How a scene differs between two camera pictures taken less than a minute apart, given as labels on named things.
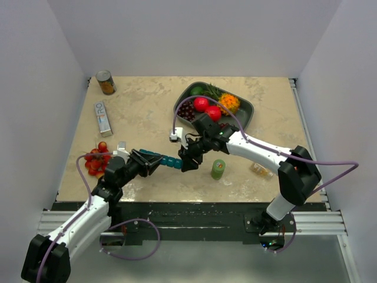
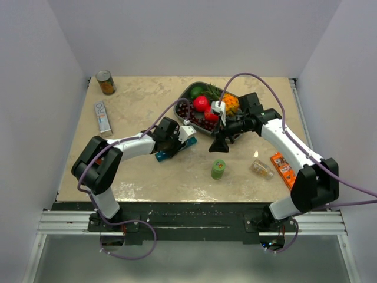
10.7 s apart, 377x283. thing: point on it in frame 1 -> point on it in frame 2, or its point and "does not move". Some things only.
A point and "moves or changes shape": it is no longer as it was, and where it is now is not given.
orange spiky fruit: x=230 y=102 does not move
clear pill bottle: x=257 y=167 does not move
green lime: x=196 y=91 does not move
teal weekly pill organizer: x=169 y=161 moves or changes shape
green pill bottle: x=217 y=169 does not move
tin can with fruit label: x=105 y=80 does not move
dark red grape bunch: x=187 y=111 does not move
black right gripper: x=189 y=163 -> x=220 y=145
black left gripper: x=151 y=161 -> x=178 y=144
